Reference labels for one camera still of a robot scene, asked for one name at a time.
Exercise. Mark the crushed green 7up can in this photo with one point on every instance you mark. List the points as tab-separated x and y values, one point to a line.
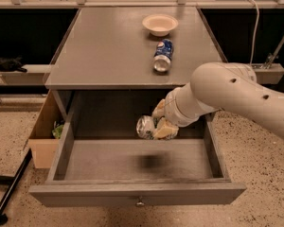
146	126

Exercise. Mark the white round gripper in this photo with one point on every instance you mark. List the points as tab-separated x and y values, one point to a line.
170	107

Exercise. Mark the green snack bag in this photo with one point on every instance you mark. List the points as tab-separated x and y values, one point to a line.
57	129

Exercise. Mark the cardboard box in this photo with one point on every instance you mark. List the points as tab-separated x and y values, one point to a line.
41	141

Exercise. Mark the open grey top drawer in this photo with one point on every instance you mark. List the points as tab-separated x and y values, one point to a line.
101	161

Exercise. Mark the metal drawer knob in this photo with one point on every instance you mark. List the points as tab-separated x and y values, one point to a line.
140	202

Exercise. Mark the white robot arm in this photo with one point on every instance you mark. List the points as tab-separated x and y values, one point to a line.
231	87

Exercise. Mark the white bowl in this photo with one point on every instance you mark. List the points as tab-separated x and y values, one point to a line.
159	25

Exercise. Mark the black object on ledge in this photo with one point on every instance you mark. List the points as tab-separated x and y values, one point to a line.
11	64

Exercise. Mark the black stand leg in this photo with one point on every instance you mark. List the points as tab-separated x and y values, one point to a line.
11	182

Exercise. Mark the blue pepsi can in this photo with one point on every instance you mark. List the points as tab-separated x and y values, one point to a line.
163	56

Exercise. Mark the grey wooden cabinet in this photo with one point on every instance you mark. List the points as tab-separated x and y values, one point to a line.
109	49

